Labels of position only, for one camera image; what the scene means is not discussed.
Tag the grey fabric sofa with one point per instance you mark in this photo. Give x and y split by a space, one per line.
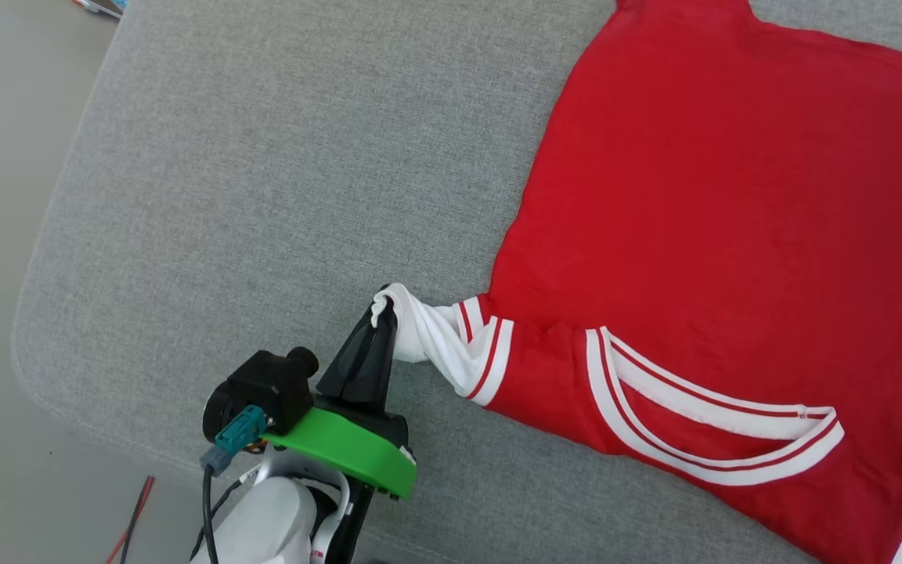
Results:
263 196

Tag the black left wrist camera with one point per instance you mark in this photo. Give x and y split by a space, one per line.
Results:
263 388

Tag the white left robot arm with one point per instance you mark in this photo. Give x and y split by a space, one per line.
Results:
271 525

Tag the flat colourful floor object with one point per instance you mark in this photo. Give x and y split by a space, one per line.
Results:
102 6

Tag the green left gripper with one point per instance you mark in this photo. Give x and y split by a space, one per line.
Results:
349 450

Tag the red and white shirt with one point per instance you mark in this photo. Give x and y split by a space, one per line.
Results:
733 196

